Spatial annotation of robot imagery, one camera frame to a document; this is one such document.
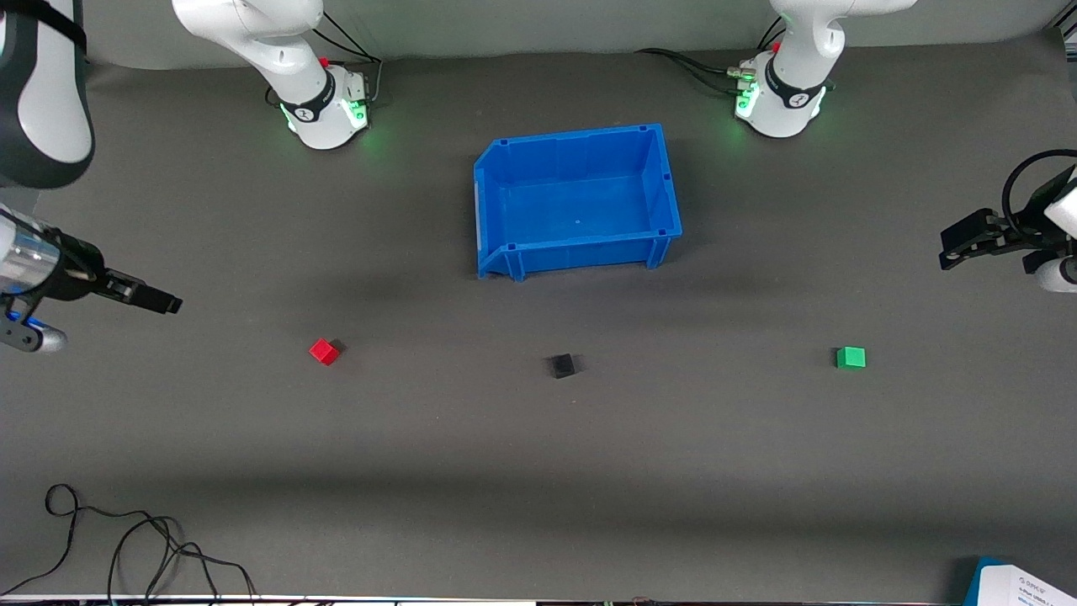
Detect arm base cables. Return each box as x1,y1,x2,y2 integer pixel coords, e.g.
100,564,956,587
635,48,758,95
313,13,385,106

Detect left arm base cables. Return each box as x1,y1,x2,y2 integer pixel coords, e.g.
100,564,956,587
635,48,758,95

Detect blue plastic bin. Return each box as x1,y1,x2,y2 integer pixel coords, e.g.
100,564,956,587
473,123,683,282

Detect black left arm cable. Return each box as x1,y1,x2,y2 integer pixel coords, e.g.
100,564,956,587
1001,149,1077,232

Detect blue and white box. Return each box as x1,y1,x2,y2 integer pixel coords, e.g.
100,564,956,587
963,555,1077,606

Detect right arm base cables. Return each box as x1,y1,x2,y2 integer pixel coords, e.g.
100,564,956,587
313,13,385,106

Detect thin black loose cable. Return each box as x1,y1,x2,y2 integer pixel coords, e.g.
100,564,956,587
0,483,257,603

